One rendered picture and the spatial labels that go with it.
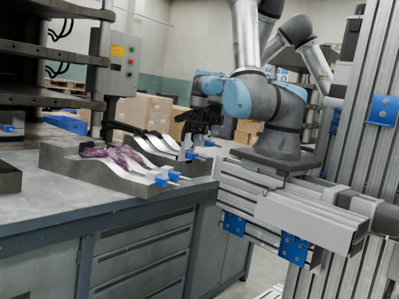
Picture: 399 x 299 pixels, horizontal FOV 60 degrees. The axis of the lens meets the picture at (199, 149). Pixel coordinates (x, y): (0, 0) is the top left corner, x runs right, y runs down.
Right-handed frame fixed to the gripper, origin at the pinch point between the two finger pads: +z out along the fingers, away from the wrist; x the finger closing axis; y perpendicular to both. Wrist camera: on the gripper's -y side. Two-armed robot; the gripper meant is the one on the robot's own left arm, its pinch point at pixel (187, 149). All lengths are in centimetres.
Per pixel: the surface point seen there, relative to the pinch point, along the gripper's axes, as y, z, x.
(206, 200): 4.3, 25.7, 15.4
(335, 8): -187, -221, 652
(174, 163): -0.3, 5.8, -7.0
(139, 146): -23.1, 3.9, -7.0
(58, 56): -79, -32, -19
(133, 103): -325, 22, 252
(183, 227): 3.3, 36.9, 2.3
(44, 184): -15, 13, -57
